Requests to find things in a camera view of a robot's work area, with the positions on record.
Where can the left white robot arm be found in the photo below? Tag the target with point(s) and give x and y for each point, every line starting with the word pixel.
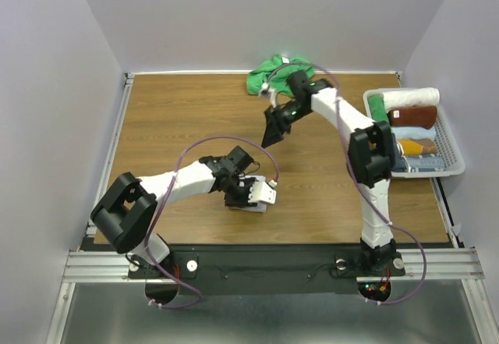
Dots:
pixel 125 212

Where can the rolled green towel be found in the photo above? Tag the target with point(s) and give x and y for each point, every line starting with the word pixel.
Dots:
pixel 377 109

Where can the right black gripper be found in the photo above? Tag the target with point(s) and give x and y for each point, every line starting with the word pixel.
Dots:
pixel 274 131

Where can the white plastic basket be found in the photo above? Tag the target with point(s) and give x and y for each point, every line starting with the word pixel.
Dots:
pixel 446 145

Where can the rolled orange patterned towel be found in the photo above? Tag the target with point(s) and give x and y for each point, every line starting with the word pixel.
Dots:
pixel 417 147

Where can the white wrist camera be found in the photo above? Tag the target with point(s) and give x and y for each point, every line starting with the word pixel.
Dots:
pixel 266 91
pixel 262 193

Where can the rolled white towel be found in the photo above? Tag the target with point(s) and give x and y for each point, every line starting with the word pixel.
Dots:
pixel 411 98

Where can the rolled light blue towel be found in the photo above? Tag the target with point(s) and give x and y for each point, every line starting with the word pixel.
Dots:
pixel 413 133

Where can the rolled dark blue towel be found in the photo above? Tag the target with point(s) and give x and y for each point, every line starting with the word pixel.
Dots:
pixel 418 163

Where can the light blue towel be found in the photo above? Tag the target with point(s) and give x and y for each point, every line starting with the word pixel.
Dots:
pixel 413 133
pixel 260 207

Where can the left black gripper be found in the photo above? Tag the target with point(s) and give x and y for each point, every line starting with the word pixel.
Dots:
pixel 243 200

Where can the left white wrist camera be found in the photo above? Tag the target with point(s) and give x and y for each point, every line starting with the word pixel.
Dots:
pixel 262 193

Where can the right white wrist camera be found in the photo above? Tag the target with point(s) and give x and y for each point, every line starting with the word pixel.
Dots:
pixel 266 91

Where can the rolled brown towel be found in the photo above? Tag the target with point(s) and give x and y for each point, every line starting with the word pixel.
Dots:
pixel 415 116

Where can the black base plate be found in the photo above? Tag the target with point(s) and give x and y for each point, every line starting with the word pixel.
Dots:
pixel 266 270

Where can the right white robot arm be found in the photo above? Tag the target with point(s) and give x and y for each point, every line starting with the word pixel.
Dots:
pixel 367 146

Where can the green towel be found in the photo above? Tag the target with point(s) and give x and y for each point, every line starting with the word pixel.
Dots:
pixel 278 68
pixel 377 109

